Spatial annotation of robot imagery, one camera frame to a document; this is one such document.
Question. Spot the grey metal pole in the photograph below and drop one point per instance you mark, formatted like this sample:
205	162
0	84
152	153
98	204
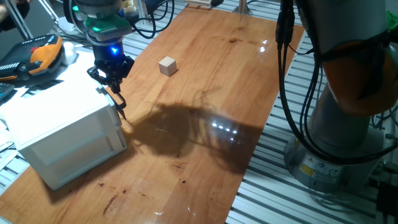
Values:
18	18

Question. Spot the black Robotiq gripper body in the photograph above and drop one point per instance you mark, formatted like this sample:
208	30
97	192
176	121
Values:
109	53

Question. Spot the aluminium frame profile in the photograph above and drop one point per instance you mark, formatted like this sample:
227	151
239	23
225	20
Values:
242	6

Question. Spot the orange black teach pendant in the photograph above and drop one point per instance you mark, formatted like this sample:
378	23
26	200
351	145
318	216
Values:
37	56

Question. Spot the white plastic drawer cabinet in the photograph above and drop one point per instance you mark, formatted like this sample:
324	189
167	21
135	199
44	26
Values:
46	105

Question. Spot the glossy brown wooden board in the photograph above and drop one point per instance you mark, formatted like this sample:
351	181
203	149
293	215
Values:
202	93

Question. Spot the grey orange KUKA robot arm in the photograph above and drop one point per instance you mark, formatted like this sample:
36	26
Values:
351	62

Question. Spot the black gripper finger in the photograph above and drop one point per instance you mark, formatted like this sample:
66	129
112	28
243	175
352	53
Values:
127	67
99	76

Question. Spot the light wooden cube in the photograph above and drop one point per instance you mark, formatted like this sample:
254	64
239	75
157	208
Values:
168	66

